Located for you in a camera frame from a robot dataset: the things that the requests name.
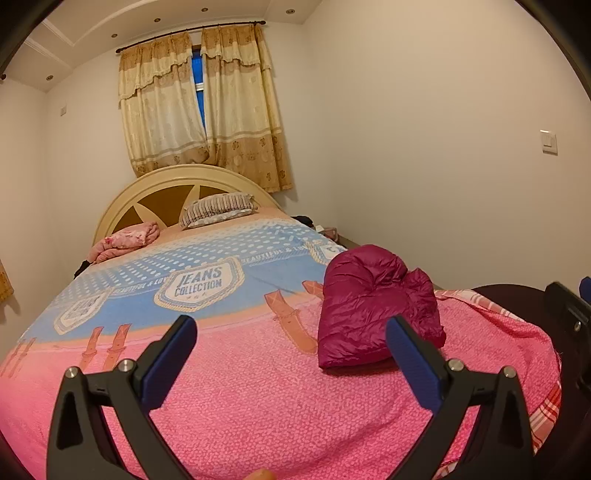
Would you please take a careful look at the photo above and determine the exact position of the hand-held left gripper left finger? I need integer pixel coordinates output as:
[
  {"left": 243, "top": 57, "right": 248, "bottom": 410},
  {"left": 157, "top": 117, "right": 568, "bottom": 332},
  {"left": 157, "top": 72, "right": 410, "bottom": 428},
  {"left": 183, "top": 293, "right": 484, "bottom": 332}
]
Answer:
[{"left": 46, "top": 315, "right": 199, "bottom": 480}]

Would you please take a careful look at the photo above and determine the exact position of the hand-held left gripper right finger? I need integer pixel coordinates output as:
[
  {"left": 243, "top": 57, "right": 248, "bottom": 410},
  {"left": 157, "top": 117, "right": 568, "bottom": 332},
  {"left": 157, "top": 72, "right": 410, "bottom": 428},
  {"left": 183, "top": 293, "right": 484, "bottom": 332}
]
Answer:
[{"left": 385, "top": 315, "right": 536, "bottom": 480}]

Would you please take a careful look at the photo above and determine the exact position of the magenta puffer jacket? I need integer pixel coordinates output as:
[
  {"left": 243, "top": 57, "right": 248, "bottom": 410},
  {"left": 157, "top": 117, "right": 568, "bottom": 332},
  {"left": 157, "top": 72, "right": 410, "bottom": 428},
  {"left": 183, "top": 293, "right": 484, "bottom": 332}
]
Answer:
[{"left": 318, "top": 244, "right": 448, "bottom": 370}]

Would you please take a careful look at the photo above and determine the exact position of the pink and blue printed blanket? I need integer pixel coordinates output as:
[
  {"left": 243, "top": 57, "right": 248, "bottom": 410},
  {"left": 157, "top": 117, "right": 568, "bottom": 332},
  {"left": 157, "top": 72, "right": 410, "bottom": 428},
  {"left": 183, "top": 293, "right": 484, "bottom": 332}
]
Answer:
[{"left": 0, "top": 215, "right": 564, "bottom": 480}]

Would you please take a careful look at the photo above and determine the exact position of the pink floral folded quilt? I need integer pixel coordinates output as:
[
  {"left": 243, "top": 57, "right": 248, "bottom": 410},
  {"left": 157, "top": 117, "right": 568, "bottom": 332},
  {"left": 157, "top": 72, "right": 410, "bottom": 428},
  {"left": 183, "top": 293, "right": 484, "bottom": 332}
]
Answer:
[{"left": 88, "top": 222, "right": 160, "bottom": 265}]

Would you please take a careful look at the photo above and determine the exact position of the bedside table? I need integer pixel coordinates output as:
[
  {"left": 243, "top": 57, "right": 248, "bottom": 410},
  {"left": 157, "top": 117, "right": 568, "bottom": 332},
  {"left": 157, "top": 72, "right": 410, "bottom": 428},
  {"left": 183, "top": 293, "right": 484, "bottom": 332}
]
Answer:
[{"left": 318, "top": 225, "right": 368, "bottom": 252}]

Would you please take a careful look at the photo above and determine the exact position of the striped pillow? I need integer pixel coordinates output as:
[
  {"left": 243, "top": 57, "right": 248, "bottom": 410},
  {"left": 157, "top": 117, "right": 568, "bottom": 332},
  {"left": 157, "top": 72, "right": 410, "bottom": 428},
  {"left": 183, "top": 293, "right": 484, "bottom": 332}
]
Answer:
[{"left": 179, "top": 193, "right": 258, "bottom": 230}]

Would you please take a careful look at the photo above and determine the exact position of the cream wooden headboard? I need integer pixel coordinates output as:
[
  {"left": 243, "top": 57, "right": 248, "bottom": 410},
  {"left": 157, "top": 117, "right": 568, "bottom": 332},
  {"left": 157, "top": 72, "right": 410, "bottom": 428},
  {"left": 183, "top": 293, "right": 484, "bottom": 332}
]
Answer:
[{"left": 92, "top": 164, "right": 282, "bottom": 247}]

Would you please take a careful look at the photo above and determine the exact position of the beige patterned curtain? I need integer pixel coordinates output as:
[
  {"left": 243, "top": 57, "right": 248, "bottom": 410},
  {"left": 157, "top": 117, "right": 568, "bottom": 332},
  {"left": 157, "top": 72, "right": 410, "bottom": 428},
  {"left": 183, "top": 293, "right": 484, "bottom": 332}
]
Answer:
[
  {"left": 201, "top": 23, "right": 294, "bottom": 193},
  {"left": 0, "top": 258, "right": 14, "bottom": 303},
  {"left": 117, "top": 31, "right": 208, "bottom": 178}
]

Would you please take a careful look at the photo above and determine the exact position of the window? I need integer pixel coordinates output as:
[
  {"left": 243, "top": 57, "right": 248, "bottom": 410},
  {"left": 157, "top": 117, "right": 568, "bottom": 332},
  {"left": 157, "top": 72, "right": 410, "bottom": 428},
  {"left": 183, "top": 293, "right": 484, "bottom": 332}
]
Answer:
[{"left": 191, "top": 44, "right": 207, "bottom": 130}]

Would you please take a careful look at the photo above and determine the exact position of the dark curtain rod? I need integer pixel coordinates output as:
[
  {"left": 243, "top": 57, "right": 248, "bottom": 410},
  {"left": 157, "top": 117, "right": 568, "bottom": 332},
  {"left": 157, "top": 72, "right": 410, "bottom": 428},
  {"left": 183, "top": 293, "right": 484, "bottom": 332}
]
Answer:
[{"left": 115, "top": 19, "right": 266, "bottom": 52}]

